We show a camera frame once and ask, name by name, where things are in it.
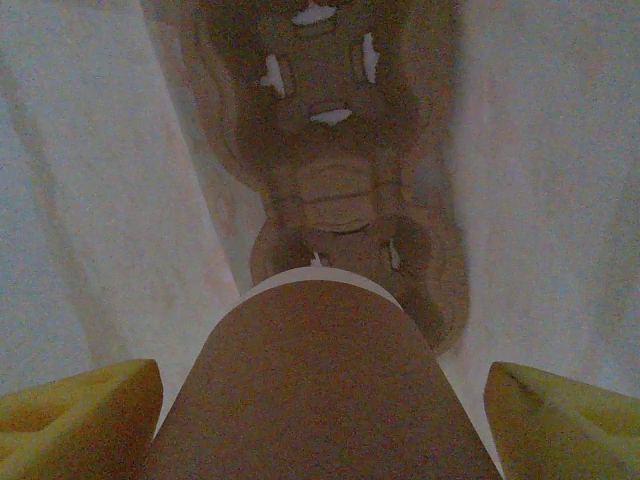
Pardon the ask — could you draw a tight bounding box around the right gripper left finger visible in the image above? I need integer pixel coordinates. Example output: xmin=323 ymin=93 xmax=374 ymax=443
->
xmin=0 ymin=358 xmax=164 ymax=480

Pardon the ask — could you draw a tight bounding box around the brown pulp cup carrier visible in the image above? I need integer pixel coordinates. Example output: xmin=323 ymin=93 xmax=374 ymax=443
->
xmin=182 ymin=0 xmax=474 ymax=359

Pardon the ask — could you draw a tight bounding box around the single brown paper cup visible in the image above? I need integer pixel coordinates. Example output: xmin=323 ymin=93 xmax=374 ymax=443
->
xmin=144 ymin=267 xmax=504 ymax=480

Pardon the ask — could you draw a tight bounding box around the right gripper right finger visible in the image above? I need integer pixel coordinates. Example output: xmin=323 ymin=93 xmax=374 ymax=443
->
xmin=482 ymin=360 xmax=640 ymax=480

